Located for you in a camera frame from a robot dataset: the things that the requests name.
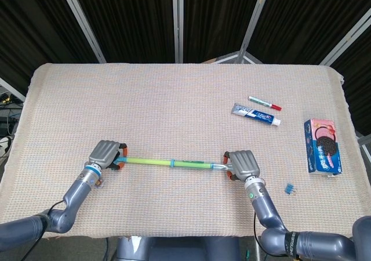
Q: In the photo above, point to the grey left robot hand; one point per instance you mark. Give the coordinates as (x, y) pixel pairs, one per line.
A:
(105, 153)

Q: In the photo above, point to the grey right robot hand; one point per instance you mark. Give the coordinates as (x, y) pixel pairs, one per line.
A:
(244, 163)

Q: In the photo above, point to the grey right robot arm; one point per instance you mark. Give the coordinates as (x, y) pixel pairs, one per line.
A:
(268, 211)

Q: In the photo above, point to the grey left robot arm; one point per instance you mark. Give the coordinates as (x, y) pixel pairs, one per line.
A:
(76, 194)

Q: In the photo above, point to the blue white toothpaste tube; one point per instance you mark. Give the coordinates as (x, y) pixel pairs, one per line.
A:
(255, 115)

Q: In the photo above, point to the small blue binder clip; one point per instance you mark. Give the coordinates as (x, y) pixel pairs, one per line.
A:
(290, 188)

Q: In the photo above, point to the white marker pen red cap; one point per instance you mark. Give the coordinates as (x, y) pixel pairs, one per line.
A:
(263, 102)

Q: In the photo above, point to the blue pink cookie box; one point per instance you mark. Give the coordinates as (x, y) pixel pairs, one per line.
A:
(323, 148)

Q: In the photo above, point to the beige woven tablecloth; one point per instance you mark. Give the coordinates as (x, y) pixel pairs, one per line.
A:
(185, 104)

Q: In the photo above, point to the grey robot torso base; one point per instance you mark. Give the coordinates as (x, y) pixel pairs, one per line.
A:
(176, 249)

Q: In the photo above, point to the dark folding screen panel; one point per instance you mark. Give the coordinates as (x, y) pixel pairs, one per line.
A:
(304, 23)
(358, 78)
(130, 20)
(214, 17)
(32, 26)

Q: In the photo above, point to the white partition foot bracket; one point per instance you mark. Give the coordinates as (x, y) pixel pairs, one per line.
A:
(236, 57)

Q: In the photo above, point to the white metal frame bar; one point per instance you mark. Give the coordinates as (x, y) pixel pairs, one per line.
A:
(13, 90)

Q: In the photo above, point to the white partition frame post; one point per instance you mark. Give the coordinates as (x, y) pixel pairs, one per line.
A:
(345, 37)
(84, 23)
(255, 20)
(178, 23)

